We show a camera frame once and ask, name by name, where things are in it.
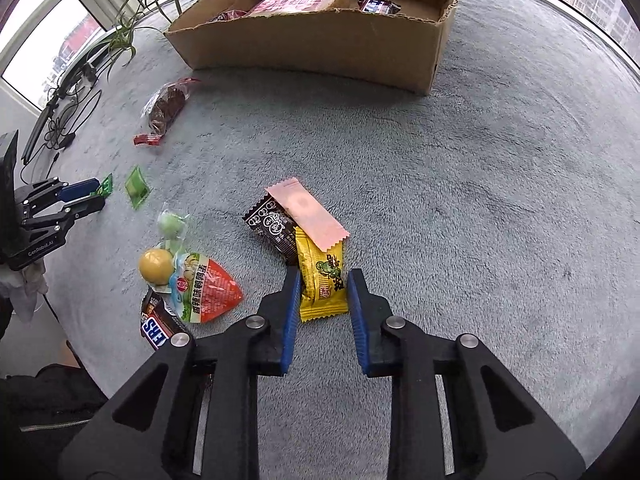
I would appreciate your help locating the person's dark clothing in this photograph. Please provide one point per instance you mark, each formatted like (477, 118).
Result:
(45, 425)

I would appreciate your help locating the small green packet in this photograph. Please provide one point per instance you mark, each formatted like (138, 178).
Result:
(105, 185)
(137, 187)

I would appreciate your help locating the light green snack packet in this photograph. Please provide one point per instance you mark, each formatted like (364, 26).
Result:
(172, 225)

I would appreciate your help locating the red snack packet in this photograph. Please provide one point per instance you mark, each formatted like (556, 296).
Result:
(227, 15)

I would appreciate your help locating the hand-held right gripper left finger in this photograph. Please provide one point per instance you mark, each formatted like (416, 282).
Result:
(287, 320)

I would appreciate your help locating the grey fleece blanket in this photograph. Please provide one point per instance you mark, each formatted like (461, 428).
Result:
(450, 200)

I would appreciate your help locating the yellow ball snack packet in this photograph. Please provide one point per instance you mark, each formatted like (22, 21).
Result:
(156, 266)

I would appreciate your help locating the black power strip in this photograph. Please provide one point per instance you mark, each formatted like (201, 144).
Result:
(37, 132)

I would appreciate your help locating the pink snack packet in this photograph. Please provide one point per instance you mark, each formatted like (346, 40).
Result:
(310, 215)

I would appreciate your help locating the brown cake packet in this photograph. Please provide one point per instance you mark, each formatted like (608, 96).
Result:
(165, 107)

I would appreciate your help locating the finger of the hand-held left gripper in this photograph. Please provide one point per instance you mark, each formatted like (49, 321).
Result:
(87, 206)
(80, 188)

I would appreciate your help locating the white window frame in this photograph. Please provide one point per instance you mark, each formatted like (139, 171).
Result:
(30, 25)

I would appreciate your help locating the orange triangular snack packet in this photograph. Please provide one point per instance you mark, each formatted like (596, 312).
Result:
(215, 290)

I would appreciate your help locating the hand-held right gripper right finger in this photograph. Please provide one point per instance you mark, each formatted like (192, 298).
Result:
(357, 320)

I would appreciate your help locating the black circle print packet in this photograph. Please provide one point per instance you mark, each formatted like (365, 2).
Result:
(270, 227)

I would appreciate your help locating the spider plant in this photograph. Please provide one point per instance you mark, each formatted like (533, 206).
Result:
(125, 30)

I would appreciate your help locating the brown cardboard box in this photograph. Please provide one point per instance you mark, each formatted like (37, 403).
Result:
(320, 47)

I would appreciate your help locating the dark chocolate bar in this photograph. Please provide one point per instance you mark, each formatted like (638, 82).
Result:
(377, 6)
(160, 327)

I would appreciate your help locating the person's left hand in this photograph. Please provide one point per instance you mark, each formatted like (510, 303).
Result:
(27, 290)

